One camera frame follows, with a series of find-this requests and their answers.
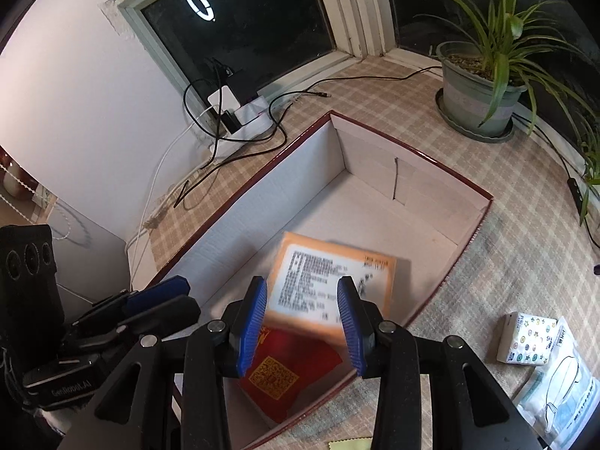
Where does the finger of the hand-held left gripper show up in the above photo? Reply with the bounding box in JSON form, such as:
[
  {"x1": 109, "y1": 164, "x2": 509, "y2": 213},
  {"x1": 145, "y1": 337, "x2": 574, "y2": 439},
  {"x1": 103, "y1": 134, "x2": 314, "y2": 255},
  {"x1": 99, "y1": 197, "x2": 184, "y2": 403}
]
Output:
[
  {"x1": 60, "y1": 294, "x2": 202, "y2": 353},
  {"x1": 72, "y1": 276, "x2": 191, "y2": 335}
]

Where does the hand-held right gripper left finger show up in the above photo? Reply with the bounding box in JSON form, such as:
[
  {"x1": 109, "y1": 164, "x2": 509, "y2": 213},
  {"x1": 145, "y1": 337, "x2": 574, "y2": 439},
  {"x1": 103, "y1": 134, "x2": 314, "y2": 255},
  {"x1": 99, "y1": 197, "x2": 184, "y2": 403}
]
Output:
[{"x1": 56, "y1": 276, "x2": 269, "y2": 450}]

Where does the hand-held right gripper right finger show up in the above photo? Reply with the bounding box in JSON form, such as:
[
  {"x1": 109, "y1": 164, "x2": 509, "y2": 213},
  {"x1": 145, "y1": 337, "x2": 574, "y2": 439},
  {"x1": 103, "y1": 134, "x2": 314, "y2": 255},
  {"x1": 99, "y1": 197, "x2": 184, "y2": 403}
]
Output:
[{"x1": 336, "y1": 276, "x2": 549, "y2": 450}]

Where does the orange packet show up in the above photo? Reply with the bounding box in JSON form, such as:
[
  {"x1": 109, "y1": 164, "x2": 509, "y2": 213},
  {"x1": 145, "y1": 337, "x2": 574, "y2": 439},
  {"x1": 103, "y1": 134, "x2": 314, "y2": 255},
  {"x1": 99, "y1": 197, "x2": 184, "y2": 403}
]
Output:
[{"x1": 265, "y1": 231, "x2": 398, "y2": 343}]

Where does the red cardboard box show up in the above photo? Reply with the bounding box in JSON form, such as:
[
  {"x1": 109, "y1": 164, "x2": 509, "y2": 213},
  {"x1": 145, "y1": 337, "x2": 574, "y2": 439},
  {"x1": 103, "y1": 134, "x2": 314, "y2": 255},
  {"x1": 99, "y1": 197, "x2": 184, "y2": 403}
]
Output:
[{"x1": 131, "y1": 110, "x2": 495, "y2": 450}]

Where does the face mask bag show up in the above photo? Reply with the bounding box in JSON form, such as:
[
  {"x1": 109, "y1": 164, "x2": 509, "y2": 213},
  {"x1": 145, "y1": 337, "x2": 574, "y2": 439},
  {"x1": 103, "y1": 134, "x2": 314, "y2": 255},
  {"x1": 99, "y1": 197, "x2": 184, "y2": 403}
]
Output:
[{"x1": 513, "y1": 316, "x2": 600, "y2": 448}]

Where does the red packet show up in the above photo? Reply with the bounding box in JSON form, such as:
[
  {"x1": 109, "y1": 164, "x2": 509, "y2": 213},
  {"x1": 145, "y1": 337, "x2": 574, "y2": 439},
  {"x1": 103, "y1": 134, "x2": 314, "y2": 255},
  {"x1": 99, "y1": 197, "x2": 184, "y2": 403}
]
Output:
[{"x1": 237, "y1": 323, "x2": 345, "y2": 425}]

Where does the beige plaid tablecloth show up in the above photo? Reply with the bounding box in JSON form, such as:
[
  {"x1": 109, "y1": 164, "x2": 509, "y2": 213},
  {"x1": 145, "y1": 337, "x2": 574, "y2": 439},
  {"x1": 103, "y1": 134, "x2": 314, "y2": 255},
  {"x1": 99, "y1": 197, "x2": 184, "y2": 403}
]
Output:
[{"x1": 126, "y1": 49, "x2": 600, "y2": 450}]

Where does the white patterned tissue pack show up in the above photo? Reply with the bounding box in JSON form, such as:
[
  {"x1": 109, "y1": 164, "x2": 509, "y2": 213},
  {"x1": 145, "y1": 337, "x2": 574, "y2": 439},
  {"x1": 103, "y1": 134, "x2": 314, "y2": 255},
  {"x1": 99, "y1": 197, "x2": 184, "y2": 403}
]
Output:
[{"x1": 495, "y1": 312, "x2": 560, "y2": 366}]

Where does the white power strip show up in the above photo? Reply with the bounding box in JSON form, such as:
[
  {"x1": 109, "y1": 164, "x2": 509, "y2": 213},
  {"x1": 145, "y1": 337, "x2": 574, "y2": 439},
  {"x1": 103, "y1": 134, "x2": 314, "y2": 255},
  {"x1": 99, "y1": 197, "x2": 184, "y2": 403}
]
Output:
[{"x1": 206, "y1": 103, "x2": 278, "y2": 166}]

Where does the white charger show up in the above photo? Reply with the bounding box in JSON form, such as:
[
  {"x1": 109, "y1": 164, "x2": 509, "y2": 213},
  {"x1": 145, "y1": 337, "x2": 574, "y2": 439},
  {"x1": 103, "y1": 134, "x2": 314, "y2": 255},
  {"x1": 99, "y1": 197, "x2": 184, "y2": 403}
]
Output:
[{"x1": 207, "y1": 85, "x2": 243, "y2": 120}]

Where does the grey plant saucer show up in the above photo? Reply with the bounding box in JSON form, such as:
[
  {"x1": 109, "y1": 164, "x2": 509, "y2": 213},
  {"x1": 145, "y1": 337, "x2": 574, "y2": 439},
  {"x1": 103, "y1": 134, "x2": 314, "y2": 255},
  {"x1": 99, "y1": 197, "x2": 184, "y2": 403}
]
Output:
[{"x1": 435, "y1": 89, "x2": 516, "y2": 142}]

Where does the green plant in grey pot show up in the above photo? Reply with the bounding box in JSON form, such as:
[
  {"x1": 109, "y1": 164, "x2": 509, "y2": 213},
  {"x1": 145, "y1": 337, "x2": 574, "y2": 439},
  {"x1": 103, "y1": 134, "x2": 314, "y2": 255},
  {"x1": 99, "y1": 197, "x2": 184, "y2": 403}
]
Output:
[{"x1": 415, "y1": 0, "x2": 600, "y2": 134}]

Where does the green leafy plant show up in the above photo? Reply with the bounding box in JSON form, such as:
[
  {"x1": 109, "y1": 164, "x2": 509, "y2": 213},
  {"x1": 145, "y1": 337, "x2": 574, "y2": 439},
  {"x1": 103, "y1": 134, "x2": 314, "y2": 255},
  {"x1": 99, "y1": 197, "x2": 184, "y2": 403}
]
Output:
[{"x1": 574, "y1": 103, "x2": 600, "y2": 227}]

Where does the white framed bay window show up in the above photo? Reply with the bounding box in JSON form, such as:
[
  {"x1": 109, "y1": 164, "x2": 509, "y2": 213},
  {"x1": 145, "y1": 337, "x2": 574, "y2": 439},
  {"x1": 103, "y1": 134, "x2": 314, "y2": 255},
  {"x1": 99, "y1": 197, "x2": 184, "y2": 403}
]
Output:
[{"x1": 89, "y1": 0, "x2": 600, "y2": 160}]

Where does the white beaded cord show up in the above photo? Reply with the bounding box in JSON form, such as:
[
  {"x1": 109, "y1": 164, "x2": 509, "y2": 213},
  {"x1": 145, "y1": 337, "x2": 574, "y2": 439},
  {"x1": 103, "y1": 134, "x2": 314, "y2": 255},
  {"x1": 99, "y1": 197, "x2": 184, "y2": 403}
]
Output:
[{"x1": 0, "y1": 159, "x2": 92, "y2": 249}]

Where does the white cable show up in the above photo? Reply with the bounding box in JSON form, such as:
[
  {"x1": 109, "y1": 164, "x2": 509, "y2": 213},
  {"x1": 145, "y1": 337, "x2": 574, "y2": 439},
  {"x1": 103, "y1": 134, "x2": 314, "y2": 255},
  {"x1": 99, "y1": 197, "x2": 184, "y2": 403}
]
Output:
[{"x1": 126, "y1": 105, "x2": 221, "y2": 291}]

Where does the black cable with inline switch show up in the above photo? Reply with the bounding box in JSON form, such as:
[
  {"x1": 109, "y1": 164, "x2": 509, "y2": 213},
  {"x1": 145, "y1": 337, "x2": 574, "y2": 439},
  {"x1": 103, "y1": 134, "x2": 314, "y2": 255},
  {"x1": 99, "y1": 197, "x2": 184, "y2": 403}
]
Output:
[{"x1": 511, "y1": 111, "x2": 600, "y2": 275}]

